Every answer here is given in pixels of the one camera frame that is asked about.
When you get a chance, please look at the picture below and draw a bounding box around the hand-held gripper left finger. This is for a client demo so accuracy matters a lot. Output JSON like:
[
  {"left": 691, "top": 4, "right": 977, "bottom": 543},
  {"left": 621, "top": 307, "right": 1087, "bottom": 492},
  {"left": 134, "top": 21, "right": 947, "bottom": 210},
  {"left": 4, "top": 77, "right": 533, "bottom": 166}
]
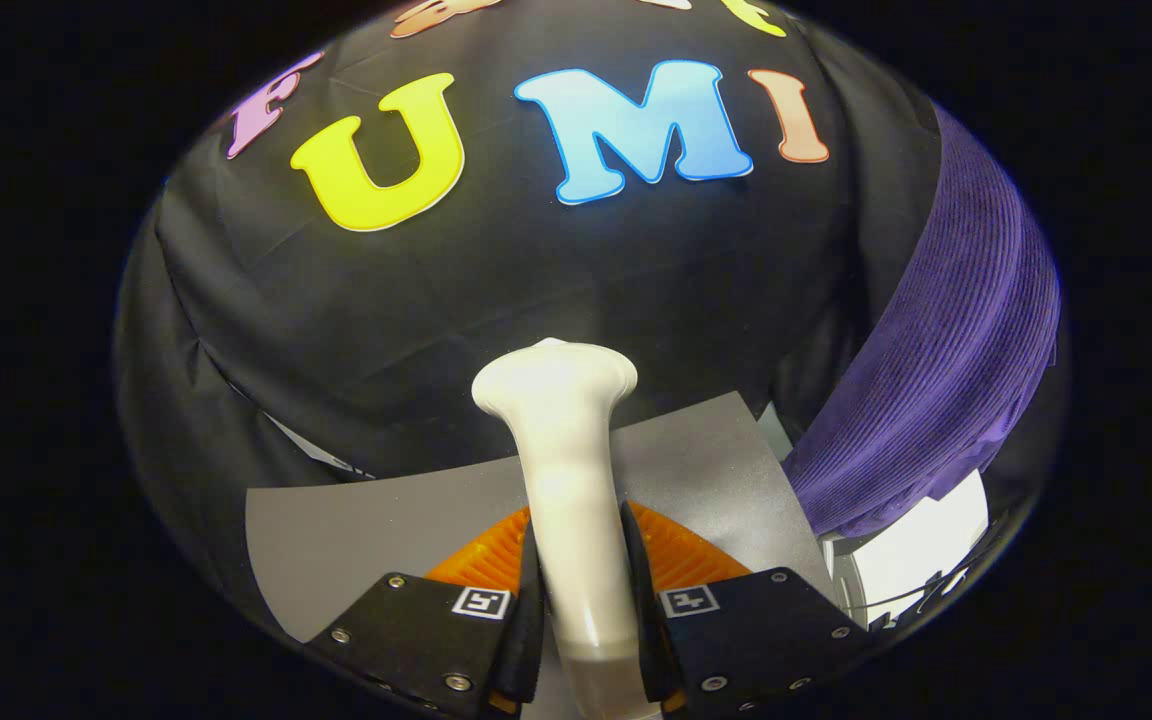
[{"left": 304, "top": 506, "right": 549, "bottom": 720}]

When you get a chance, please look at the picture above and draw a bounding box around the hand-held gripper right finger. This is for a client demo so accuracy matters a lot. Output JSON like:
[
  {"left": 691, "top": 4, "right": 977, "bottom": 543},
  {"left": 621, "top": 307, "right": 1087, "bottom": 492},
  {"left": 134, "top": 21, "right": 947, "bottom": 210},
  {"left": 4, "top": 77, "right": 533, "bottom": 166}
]
[{"left": 619, "top": 500, "right": 874, "bottom": 719}]

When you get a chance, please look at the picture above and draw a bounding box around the white garment steamer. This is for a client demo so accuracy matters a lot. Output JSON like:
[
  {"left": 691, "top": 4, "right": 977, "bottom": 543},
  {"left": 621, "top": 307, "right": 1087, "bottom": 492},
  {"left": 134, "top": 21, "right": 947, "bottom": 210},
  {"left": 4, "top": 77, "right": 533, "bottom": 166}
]
[{"left": 471, "top": 338, "right": 659, "bottom": 720}]

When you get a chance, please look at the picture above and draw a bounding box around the purple corduroy jacket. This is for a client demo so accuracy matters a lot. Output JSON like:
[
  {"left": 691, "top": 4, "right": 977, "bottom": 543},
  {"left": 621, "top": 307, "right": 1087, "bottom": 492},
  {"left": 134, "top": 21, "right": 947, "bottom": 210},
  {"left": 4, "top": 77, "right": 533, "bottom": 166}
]
[{"left": 781, "top": 100, "right": 1063, "bottom": 541}]

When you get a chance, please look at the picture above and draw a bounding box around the grey cabinet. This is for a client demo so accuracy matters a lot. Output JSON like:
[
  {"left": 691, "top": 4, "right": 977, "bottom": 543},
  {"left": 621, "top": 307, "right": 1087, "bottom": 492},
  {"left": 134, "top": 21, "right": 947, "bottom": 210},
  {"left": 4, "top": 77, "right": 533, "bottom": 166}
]
[{"left": 246, "top": 392, "right": 837, "bottom": 643}]

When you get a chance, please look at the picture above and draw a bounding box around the black backdrop cloth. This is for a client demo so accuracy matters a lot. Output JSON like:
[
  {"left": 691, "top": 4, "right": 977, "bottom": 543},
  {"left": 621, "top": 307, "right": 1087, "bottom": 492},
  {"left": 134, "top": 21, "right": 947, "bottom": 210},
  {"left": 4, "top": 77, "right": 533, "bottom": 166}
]
[{"left": 116, "top": 0, "right": 947, "bottom": 641}]

